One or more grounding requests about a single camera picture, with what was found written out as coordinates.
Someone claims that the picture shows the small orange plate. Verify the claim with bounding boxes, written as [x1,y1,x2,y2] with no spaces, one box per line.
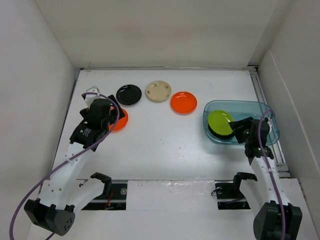
[113,108,129,132]

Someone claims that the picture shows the black plate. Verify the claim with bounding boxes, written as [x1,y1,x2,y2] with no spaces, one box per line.
[116,84,142,106]
[207,124,234,140]

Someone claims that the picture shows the green plate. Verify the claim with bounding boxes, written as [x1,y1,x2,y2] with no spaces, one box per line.
[207,109,235,138]

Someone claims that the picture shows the cream plate with small motifs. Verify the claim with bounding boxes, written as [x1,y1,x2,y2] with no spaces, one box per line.
[145,80,172,102]

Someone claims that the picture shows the large orange plate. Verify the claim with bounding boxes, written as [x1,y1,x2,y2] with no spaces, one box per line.
[170,91,198,115]

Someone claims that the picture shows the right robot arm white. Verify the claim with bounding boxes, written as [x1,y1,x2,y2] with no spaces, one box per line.
[229,117,303,240]

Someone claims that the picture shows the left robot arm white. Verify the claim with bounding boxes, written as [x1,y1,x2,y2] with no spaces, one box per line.
[23,91,125,236]

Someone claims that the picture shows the teal translucent plastic bin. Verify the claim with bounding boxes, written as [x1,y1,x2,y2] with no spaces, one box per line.
[202,99,280,146]

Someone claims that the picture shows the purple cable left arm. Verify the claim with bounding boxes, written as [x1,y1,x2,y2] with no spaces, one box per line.
[9,91,121,240]

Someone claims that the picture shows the aluminium rail at right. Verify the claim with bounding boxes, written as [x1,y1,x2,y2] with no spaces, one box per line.
[248,65,292,178]

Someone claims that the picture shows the aluminium rail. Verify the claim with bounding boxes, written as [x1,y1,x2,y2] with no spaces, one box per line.
[248,65,292,178]
[80,65,259,71]

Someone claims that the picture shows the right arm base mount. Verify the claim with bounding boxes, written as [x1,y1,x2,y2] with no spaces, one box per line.
[211,180,250,210]

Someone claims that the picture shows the aluminium rail at back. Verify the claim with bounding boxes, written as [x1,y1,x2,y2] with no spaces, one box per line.
[80,65,259,71]

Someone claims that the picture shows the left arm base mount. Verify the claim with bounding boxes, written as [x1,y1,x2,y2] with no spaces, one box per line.
[82,181,128,211]

